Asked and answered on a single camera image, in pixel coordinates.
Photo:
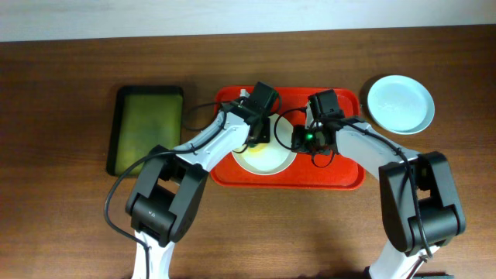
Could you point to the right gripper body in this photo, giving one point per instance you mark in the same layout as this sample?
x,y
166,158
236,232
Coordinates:
x,y
307,142

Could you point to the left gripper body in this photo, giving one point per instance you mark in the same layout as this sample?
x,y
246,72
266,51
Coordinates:
x,y
262,132

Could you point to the cream white plate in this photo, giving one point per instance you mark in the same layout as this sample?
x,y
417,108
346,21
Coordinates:
x,y
265,158

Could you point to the light blue plate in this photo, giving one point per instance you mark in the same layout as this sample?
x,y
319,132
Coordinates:
x,y
400,104

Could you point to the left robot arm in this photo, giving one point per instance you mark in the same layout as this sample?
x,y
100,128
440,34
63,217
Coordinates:
x,y
166,196

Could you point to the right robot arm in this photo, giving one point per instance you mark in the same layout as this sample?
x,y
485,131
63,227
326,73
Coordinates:
x,y
420,206

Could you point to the red plastic tray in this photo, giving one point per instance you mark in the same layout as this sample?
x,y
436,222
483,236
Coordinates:
x,y
342,174

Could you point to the black tray with green mat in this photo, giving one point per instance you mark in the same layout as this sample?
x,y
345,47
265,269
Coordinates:
x,y
144,116

